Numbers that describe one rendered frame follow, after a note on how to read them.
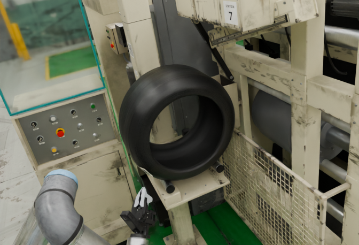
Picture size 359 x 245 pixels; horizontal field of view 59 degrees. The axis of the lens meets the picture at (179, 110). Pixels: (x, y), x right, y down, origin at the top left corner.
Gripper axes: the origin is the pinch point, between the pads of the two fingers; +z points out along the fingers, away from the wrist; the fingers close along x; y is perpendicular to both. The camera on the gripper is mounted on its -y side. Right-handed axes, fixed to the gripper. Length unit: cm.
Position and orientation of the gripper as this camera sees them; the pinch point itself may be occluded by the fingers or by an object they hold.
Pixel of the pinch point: (142, 189)
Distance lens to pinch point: 146.8
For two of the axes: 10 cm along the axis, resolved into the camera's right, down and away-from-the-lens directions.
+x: 7.6, -2.1, -6.1
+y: 6.4, 4.0, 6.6
